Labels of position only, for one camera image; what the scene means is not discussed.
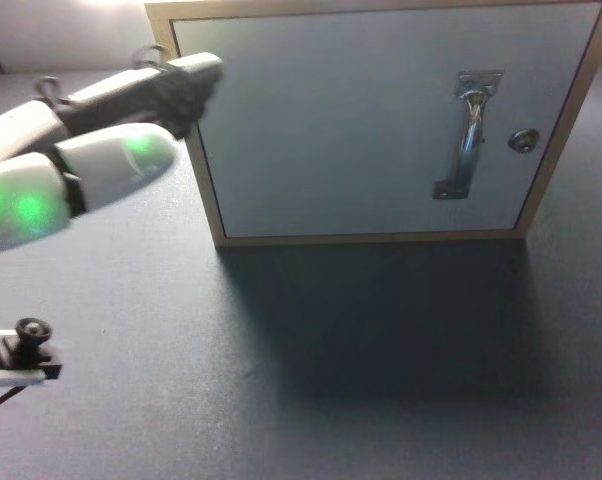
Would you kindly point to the light wooden box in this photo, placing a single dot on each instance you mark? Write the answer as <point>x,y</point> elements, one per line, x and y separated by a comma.
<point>371,239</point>

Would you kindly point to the round silver door lock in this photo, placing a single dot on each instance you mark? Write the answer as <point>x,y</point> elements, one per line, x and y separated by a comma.
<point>523,140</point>

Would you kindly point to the grey table cloth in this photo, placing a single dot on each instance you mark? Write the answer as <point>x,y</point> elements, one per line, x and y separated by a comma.
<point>181,350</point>

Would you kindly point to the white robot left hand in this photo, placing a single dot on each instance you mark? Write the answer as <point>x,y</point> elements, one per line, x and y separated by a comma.
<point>111,160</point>

